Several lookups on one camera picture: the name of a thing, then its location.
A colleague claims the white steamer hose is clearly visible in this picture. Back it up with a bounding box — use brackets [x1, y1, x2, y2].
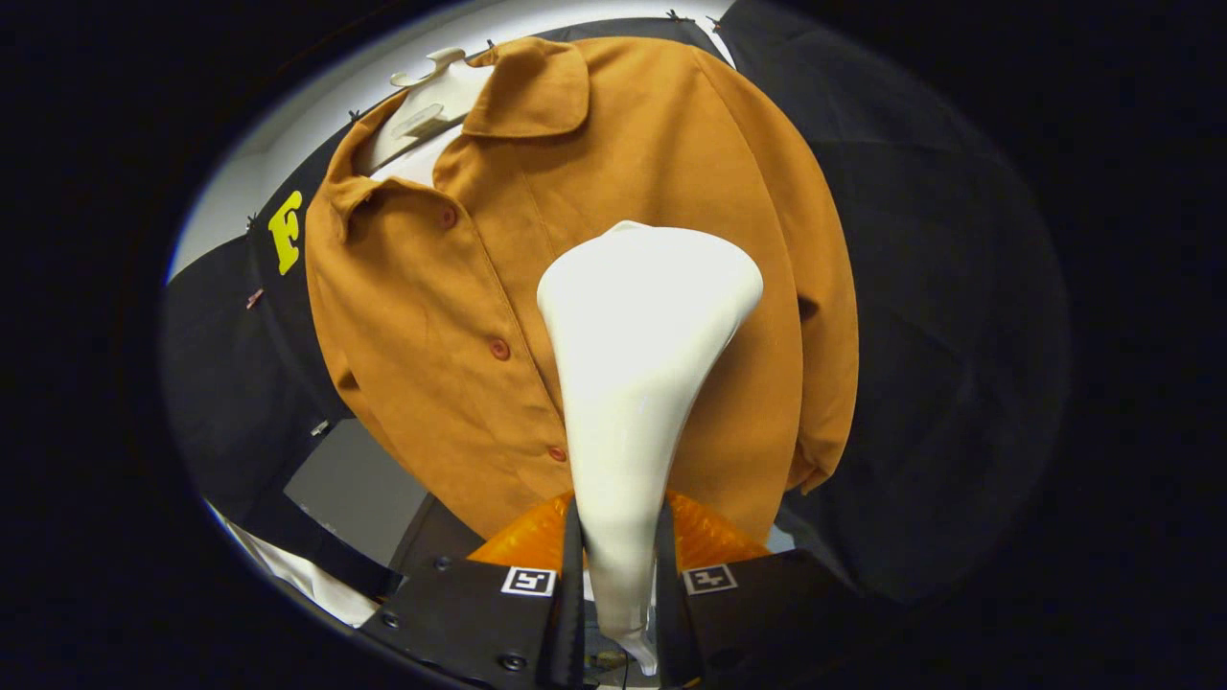
[613, 628, 660, 678]

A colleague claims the orange-brown button shirt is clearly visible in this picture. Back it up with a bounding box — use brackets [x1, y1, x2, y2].
[305, 36, 861, 543]

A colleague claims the white garment steamer head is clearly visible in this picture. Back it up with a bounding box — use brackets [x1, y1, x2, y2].
[537, 220, 765, 662]

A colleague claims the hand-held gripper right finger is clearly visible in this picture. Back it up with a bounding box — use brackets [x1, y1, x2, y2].
[654, 491, 897, 690]

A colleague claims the black backdrop cloth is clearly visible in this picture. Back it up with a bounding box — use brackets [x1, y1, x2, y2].
[158, 0, 1073, 614]

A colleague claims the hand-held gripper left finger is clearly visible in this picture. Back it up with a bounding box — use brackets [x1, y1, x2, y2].
[359, 491, 588, 690]

